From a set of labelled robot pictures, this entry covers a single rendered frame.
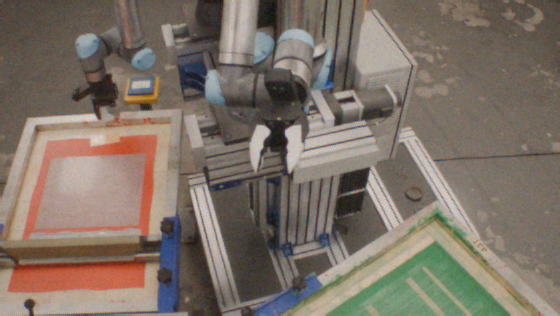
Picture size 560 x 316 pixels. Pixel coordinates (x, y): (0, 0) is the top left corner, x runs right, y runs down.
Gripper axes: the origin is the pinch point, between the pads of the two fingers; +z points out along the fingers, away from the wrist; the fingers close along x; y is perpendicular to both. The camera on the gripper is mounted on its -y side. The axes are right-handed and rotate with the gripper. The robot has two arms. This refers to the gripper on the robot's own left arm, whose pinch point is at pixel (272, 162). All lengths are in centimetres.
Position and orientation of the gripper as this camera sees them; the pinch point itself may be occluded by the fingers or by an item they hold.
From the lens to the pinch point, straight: 83.9
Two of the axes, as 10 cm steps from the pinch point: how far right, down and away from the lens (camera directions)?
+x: -9.8, -0.1, 1.9
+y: 1.3, 6.7, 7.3
